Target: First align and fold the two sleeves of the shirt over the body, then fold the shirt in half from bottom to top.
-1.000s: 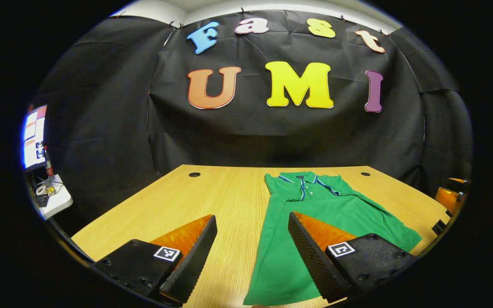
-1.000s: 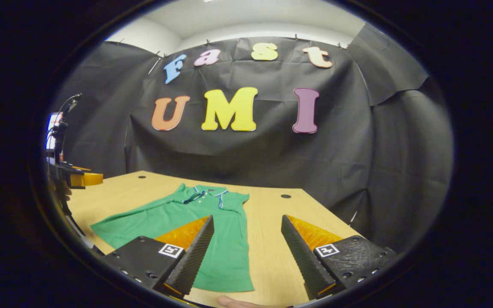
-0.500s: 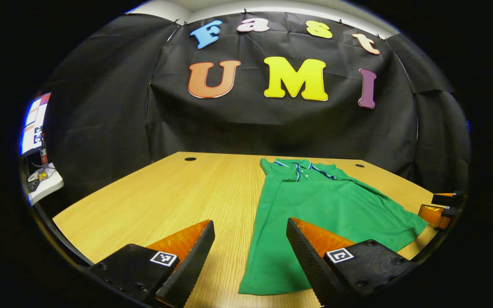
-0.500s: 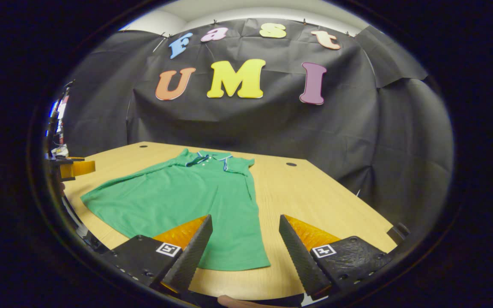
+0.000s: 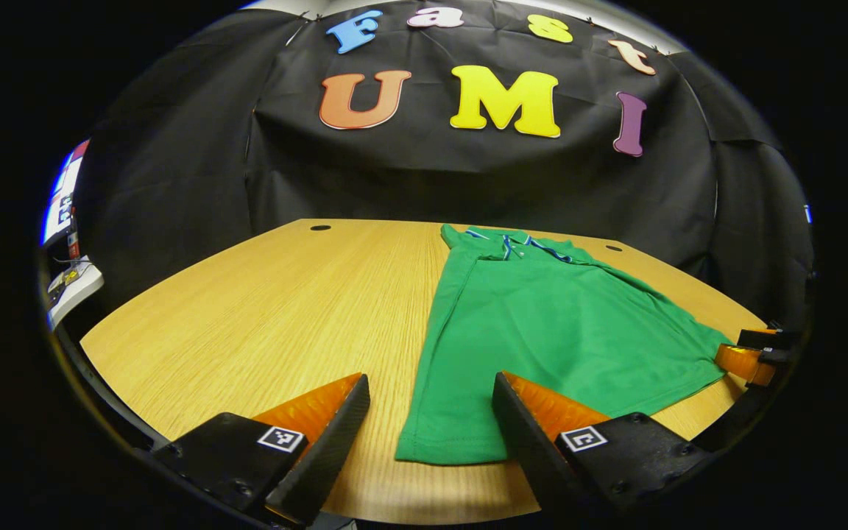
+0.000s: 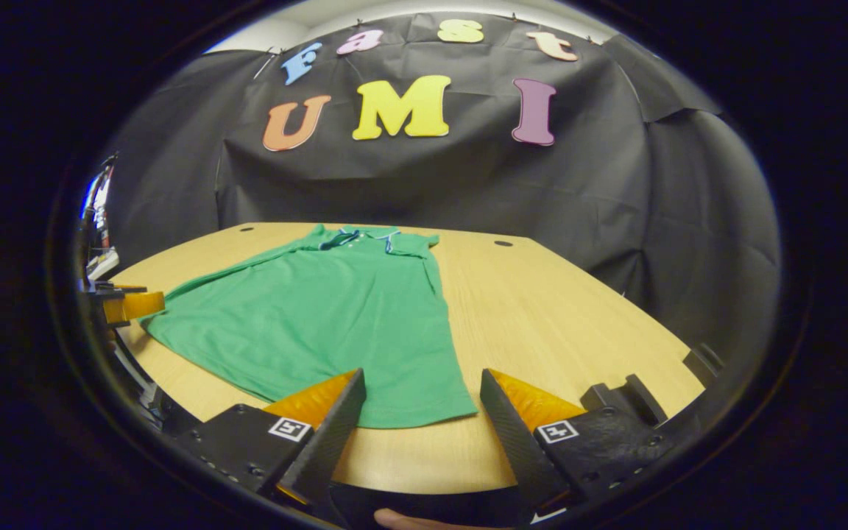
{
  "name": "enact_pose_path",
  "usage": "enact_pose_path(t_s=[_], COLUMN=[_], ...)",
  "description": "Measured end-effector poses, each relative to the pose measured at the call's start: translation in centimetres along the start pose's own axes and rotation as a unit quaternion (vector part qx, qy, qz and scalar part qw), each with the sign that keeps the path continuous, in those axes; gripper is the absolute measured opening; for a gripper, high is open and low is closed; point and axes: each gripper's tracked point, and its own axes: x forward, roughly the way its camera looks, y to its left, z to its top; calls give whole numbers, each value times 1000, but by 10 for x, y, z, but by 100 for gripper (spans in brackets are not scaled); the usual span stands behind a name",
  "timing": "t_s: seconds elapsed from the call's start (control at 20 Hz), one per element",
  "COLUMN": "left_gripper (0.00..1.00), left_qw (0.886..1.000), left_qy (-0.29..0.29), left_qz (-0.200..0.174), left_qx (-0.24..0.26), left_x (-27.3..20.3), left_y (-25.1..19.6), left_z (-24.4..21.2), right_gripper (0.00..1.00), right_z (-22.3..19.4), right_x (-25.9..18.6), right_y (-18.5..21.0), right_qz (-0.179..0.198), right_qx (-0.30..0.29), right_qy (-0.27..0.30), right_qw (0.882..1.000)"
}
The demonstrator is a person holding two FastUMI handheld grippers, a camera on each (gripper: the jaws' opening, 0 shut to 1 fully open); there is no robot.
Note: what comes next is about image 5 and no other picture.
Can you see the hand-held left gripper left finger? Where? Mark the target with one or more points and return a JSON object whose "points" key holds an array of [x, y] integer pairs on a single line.
{"points": [[339, 442]]}

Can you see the black backdrop cloth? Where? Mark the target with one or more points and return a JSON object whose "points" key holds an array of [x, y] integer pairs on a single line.
{"points": [[468, 177]]}

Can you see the red-capped bottle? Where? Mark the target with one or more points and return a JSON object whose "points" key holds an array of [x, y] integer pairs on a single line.
{"points": [[73, 244]]}

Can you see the white side table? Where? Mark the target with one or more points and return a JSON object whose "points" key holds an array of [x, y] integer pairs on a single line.
{"points": [[78, 291]]}

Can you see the computer monitor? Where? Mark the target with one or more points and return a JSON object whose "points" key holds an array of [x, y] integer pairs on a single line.
{"points": [[63, 199]]}

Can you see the green T-shirt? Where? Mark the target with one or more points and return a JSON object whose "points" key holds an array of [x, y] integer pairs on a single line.
{"points": [[542, 331]]}

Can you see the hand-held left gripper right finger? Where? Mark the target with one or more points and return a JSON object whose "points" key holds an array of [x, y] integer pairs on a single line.
{"points": [[527, 449]]}

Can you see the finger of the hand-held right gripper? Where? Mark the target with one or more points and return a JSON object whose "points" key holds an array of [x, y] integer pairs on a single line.
{"points": [[762, 338]]}

